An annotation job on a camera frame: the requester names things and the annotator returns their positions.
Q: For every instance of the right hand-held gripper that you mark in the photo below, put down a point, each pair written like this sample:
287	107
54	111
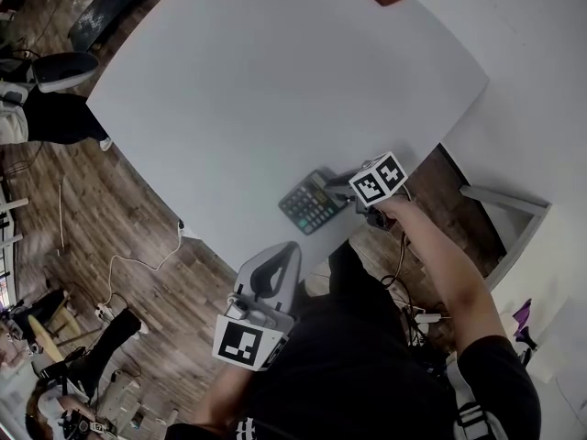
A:
378	179

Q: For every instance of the grey office chair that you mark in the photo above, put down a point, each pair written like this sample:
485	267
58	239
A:
62	69

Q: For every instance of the purple cloth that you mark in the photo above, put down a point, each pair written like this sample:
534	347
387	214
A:
523	319

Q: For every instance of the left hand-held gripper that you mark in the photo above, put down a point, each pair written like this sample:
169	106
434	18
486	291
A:
243	339

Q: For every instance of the wooden stool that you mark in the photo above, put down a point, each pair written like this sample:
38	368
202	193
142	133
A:
48	328

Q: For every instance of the white power strip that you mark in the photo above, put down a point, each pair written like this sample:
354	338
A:
103	312
427	317

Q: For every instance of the person's black clothing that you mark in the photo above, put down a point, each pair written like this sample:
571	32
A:
357	360

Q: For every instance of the black calculator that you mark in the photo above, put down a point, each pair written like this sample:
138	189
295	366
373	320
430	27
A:
305	206

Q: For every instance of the black speckled mat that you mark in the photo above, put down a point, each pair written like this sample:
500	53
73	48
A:
107	9

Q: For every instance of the grey table frame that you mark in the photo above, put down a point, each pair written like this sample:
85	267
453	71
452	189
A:
513	218

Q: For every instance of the person's left forearm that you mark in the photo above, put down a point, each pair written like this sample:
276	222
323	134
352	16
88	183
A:
220	397

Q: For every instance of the person's right forearm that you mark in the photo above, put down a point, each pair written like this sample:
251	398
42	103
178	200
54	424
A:
440	268

